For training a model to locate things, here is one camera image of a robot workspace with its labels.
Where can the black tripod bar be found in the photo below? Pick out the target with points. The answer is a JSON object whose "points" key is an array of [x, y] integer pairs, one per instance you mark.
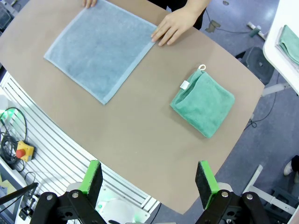
{"points": [[21, 191]]}

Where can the blue-grey terry towel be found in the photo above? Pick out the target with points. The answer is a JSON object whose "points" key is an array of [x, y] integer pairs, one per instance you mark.
{"points": [[98, 46]]}

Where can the dark table base plate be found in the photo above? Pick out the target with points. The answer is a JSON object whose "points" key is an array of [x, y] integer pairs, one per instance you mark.
{"points": [[259, 65]]}

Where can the white side table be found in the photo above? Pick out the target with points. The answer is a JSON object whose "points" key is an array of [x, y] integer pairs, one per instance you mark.
{"points": [[273, 35]]}

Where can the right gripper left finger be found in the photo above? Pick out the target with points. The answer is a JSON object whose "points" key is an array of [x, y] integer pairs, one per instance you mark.
{"points": [[93, 184]]}

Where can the person left forearm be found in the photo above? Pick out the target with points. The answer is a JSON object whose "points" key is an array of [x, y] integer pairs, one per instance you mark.
{"points": [[195, 4]]}

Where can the white sneaker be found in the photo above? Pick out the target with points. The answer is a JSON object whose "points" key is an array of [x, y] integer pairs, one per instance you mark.
{"points": [[287, 168]]}

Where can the green towel with white tag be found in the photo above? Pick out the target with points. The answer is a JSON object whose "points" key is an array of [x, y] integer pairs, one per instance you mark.
{"points": [[203, 105]]}

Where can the white table foot bar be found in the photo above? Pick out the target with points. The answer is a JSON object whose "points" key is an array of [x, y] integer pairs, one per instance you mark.
{"points": [[255, 28]]}

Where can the green terry towel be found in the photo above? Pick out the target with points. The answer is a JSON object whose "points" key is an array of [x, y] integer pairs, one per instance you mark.
{"points": [[290, 44]]}

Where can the white ribbed base panel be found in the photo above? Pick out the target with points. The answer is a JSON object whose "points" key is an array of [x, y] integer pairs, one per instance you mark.
{"points": [[58, 149]]}

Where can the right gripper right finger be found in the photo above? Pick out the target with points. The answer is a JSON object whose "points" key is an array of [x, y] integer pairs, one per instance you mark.
{"points": [[205, 186]]}

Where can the yellow emergency stop box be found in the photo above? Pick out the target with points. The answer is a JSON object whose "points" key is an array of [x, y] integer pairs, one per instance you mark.
{"points": [[26, 149]]}

